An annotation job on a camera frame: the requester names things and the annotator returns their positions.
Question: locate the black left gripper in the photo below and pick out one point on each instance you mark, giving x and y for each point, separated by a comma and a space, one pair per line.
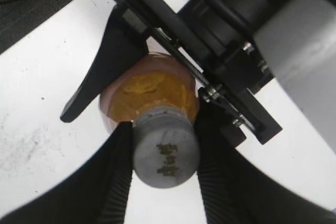
223, 100

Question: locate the peach oolong tea bottle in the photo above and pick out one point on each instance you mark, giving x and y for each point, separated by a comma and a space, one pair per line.
152, 95

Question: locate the white bottle cap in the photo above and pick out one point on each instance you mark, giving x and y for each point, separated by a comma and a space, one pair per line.
166, 150

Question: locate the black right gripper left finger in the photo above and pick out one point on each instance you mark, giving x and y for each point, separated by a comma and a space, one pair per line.
95, 193

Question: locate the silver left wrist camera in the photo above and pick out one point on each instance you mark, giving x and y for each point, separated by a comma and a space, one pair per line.
298, 45

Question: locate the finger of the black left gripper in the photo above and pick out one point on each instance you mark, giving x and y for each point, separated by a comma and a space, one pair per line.
120, 49

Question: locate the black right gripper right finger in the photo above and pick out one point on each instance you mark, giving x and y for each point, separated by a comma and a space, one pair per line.
235, 191

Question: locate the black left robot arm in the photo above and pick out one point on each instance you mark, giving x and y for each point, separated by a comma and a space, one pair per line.
231, 23

